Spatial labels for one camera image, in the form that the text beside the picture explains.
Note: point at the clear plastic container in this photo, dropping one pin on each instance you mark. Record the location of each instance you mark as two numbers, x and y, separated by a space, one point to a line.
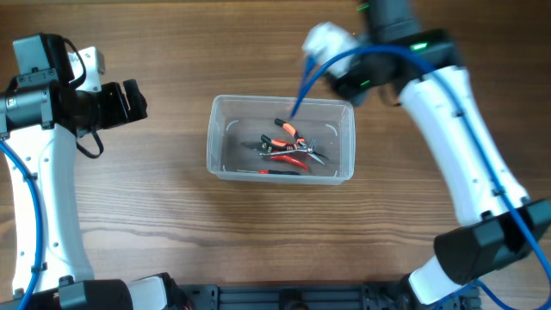
235 119

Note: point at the orange black pliers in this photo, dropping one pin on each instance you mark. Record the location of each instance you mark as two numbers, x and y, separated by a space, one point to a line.
294 133

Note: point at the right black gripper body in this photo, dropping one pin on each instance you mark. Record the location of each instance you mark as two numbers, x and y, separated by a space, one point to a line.
360 82

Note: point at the black red screwdriver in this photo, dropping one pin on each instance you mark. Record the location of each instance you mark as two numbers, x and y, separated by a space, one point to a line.
271 172

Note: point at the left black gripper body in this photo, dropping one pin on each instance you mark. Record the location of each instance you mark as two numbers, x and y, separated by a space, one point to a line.
108 108

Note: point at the silver L-shaped wrench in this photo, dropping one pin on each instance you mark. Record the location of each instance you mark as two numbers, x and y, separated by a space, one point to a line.
276 147

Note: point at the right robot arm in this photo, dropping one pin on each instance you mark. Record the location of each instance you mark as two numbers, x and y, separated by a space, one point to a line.
499 224

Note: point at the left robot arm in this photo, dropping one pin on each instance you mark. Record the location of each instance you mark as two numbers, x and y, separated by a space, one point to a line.
57 98

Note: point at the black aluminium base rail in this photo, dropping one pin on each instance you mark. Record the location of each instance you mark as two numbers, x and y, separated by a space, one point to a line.
366 296

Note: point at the red handled snips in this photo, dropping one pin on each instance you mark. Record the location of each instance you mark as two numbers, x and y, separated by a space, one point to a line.
264 148

